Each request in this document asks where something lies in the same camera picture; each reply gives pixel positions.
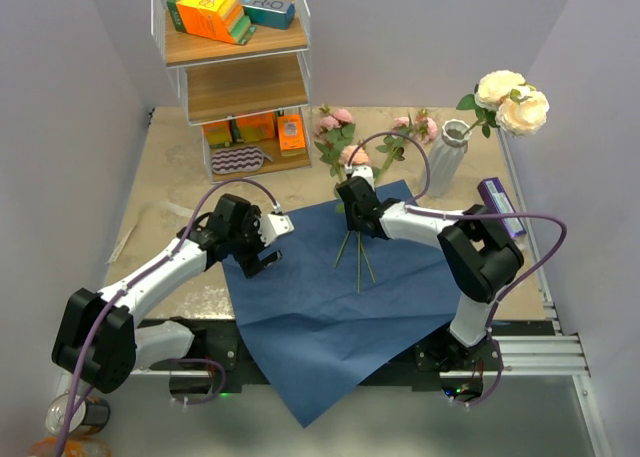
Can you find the white wire wooden shelf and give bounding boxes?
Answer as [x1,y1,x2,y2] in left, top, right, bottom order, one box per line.
[149,0,314,183]

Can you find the orange box middle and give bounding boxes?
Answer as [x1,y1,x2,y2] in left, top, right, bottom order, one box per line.
[235,112,276,143]

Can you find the orange packet right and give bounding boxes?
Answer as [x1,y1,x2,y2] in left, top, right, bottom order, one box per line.
[276,114,306,157]

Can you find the blue wrapping paper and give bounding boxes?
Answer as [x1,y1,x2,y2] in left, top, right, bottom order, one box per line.
[222,200,460,427]

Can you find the cream white rose stem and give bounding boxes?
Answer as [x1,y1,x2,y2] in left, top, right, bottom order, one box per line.
[456,70,550,138]

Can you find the orange box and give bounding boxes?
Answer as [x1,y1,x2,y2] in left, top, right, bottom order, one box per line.
[202,121,233,148]
[235,112,276,143]

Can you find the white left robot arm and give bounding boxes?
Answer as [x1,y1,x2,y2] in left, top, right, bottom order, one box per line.
[51,194,294,393]

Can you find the orange sponge pack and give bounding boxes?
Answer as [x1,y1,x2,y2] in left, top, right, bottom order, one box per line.
[167,0,255,45]

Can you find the orange box left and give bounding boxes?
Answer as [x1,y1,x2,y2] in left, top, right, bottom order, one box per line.
[202,121,233,148]

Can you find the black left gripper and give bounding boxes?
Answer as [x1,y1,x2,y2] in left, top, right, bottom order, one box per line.
[229,206,282,277]

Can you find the white ribbed vase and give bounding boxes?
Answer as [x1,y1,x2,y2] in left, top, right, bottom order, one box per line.
[427,119,471,197]

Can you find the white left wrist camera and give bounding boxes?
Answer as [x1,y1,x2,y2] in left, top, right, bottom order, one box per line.
[259,212,294,247]

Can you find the purple box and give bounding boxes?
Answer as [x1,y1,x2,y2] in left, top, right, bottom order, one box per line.
[477,177,526,239]

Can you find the beige ribbon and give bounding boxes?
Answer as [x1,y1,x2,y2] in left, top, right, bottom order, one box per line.
[106,201,193,266]

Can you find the teal box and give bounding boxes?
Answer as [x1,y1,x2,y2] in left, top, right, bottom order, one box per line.
[239,0,295,30]

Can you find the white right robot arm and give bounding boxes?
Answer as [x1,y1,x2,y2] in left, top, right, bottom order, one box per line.
[336,175,524,370]

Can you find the tin can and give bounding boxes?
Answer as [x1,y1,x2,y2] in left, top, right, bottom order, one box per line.
[45,394,111,436]

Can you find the peach rose stem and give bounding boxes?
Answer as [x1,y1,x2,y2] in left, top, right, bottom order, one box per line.
[333,144,372,270]

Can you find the striped purple white sponge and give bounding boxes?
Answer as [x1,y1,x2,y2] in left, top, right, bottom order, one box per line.
[211,145,273,175]

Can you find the orange plastic container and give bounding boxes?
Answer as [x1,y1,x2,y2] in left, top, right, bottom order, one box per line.
[27,437,112,457]

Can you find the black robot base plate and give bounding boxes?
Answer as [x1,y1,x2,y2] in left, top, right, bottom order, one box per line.
[151,320,504,401]

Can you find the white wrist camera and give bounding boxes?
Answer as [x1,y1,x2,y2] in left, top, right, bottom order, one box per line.
[345,165,375,188]
[259,212,294,247]

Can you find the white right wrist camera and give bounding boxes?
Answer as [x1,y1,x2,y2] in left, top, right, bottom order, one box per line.
[345,165,375,188]

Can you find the pink double rose stem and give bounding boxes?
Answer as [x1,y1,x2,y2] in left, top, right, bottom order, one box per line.
[312,104,377,284]

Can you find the pink bud rose stem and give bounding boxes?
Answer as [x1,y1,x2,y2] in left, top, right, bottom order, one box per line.
[357,108,438,291]

